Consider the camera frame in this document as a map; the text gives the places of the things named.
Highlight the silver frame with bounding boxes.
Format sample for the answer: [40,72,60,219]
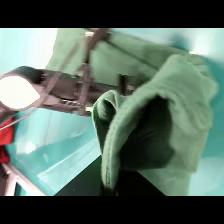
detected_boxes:
[0,162,46,197]

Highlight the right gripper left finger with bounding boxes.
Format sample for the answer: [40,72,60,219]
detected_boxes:
[54,155,104,197]

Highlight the red garment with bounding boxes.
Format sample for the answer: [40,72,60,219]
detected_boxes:
[0,117,17,165]

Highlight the green shirt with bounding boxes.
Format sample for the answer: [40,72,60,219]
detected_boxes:
[45,28,219,197]

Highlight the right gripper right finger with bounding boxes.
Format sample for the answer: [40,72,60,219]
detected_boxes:
[115,169,167,197]

